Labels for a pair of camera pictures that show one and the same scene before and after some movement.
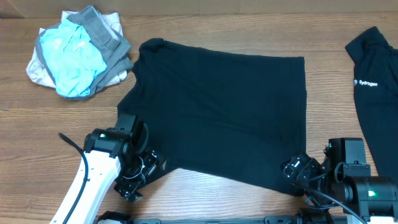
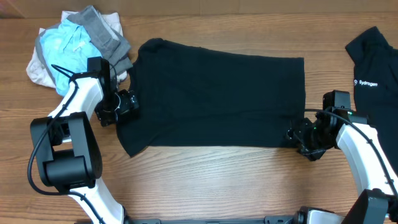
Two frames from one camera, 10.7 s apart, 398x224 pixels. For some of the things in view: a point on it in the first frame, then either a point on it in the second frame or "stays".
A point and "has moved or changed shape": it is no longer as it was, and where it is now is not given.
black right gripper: x=310 y=167 to x=296 y=131
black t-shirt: x=237 y=115 has moved or changed shape
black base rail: x=117 y=218 stays
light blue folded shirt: x=71 y=58 stays
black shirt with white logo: x=375 y=76 stays
